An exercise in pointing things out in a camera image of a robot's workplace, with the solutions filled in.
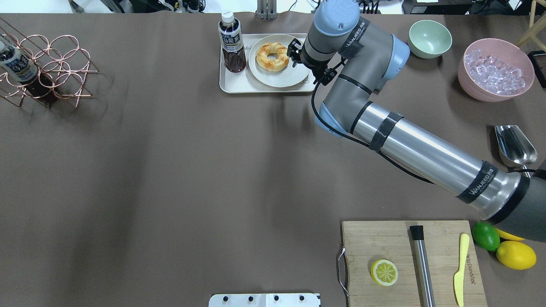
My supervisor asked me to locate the glazed twisted donut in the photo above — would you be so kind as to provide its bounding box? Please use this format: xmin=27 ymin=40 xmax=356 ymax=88
xmin=256 ymin=42 xmax=289 ymax=72

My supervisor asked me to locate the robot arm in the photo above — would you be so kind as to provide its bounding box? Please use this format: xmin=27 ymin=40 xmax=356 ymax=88
xmin=289 ymin=0 xmax=546 ymax=242

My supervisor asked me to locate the cream rabbit tray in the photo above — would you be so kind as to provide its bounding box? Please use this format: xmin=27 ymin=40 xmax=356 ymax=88
xmin=219 ymin=33 xmax=314 ymax=94

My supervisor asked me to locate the tea bottle on tray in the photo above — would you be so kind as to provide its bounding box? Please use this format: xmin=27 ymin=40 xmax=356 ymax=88
xmin=218 ymin=10 xmax=247 ymax=72

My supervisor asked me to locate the bamboo cutting board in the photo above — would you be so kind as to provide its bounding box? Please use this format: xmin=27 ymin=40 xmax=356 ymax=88
xmin=341 ymin=220 xmax=470 ymax=307

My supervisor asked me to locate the half lemon slice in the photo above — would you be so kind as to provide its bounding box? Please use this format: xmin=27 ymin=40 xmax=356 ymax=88
xmin=370 ymin=260 xmax=398 ymax=286

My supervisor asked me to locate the mint green bowl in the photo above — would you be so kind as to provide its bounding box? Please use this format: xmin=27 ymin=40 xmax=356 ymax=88
xmin=408 ymin=20 xmax=453 ymax=59

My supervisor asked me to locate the yellow plastic knife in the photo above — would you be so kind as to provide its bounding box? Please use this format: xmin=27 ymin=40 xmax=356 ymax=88
xmin=453 ymin=233 xmax=470 ymax=307

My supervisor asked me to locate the green lime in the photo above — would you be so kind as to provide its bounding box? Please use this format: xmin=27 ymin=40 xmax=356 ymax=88
xmin=470 ymin=222 xmax=500 ymax=252

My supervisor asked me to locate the pink bowl with ice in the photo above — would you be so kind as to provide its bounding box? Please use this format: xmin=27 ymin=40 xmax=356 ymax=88
xmin=458 ymin=38 xmax=535 ymax=102

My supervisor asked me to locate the steel ice scoop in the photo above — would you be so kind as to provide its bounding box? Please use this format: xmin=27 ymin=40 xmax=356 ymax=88
xmin=494 ymin=125 xmax=538 ymax=177

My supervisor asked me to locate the tea bottle upper rack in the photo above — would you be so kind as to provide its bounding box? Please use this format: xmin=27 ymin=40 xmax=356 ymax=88
xmin=0 ymin=41 xmax=39 ymax=85

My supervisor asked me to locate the yellow lemon upper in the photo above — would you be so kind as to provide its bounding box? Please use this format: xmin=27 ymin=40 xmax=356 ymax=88
xmin=496 ymin=240 xmax=537 ymax=270

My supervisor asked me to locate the wooden glass stand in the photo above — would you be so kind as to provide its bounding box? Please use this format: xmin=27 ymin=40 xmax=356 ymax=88
xmin=515 ymin=0 xmax=546 ymax=52

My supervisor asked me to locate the aluminium frame post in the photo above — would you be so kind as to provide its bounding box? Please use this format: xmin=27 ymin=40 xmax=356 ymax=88
xmin=256 ymin=0 xmax=278 ymax=20

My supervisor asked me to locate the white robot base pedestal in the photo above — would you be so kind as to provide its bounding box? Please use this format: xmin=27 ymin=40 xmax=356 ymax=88
xmin=208 ymin=292 xmax=322 ymax=307

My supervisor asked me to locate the copper wire bottle rack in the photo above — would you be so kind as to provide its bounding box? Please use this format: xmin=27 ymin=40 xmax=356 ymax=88
xmin=1 ymin=18 xmax=100 ymax=109

